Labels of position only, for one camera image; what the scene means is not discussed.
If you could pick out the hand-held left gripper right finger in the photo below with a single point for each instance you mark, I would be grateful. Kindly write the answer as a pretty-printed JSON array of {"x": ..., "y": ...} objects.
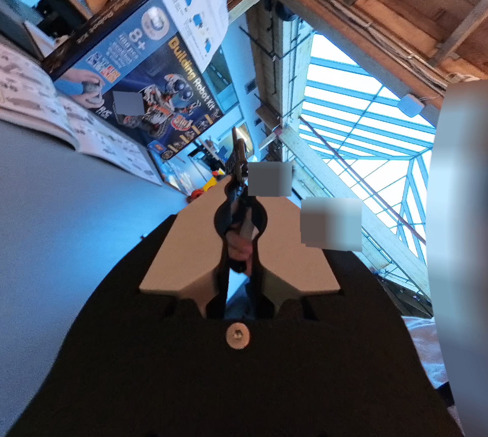
[{"x": 282, "y": 254}]

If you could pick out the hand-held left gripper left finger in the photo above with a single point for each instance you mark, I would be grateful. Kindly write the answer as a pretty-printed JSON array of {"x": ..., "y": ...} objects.
[{"x": 183, "y": 254}]

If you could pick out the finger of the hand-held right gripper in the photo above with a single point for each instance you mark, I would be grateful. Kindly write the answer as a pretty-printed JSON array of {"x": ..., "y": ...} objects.
[{"x": 247, "y": 227}]

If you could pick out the grey desk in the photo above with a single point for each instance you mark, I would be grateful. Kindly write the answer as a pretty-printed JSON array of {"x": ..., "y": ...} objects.
[{"x": 57, "y": 254}]

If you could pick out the person's right hand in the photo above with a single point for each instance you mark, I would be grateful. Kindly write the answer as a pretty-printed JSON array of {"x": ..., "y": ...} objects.
[{"x": 240, "y": 250}]

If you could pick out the yellow plastic bin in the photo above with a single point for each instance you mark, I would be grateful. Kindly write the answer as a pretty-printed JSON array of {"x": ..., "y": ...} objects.
[{"x": 209, "y": 182}]

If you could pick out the blue printed leaflet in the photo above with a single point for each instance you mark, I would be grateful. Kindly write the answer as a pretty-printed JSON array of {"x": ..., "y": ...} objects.
[{"x": 179, "y": 174}]

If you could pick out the thin red rod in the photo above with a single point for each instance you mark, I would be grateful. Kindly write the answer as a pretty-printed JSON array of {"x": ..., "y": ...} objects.
[{"x": 362, "y": 178}]

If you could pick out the blue robot kit box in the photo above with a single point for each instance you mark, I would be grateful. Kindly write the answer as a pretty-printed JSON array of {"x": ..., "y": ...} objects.
[{"x": 152, "y": 75}]

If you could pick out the white ceiling box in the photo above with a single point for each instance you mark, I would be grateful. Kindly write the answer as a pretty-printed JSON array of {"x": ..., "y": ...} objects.
[{"x": 411, "y": 105}]

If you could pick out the open instruction booklet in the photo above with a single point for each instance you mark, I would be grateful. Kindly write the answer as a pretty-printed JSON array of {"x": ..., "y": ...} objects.
[{"x": 38, "y": 102}]

